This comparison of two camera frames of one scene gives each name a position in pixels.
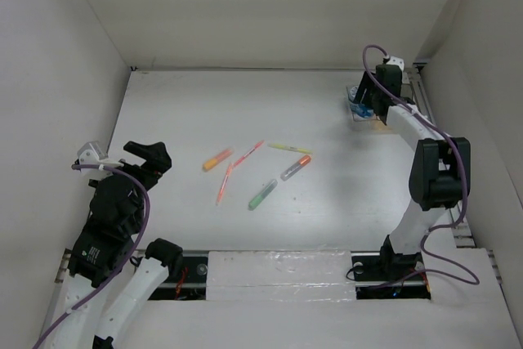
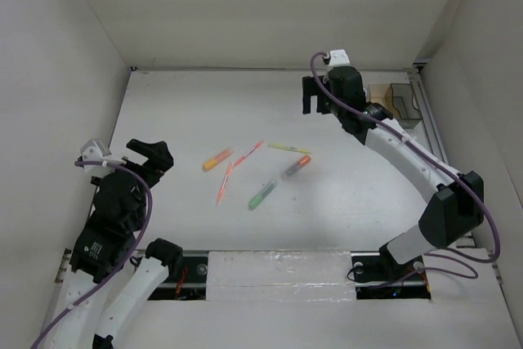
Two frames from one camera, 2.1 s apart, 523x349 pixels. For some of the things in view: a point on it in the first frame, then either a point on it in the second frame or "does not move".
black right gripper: [367, 82] -> [310, 90]
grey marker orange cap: [303, 161] does not move
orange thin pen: [224, 184] does not move
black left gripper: [158, 161] does not move
